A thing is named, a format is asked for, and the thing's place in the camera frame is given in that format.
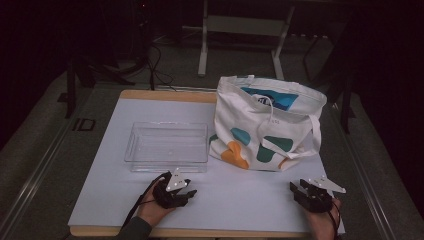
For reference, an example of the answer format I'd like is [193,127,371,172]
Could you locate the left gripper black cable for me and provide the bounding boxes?
[120,171,172,231]

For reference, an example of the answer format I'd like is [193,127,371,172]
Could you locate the person's left hand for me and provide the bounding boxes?
[136,179,178,228]

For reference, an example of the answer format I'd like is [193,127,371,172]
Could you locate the clear plastic container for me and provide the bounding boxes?
[124,121,210,174]

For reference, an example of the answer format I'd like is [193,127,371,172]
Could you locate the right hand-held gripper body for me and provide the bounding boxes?
[293,175,347,214]

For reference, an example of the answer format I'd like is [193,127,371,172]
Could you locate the white tote bag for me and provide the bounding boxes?
[208,75,328,173]

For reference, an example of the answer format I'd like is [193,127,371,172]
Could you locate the person's right hand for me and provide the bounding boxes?
[303,197,343,240]

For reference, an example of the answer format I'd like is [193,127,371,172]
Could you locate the black metal stand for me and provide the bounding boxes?
[64,54,137,120]
[302,31,357,135]

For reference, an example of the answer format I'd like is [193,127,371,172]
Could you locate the white metal desk frame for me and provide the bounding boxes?
[197,0,296,81]

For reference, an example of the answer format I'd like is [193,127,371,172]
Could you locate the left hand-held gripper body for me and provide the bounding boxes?
[152,167,193,210]

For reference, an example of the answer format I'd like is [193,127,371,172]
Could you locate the black floor cables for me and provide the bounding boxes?
[145,41,177,92]

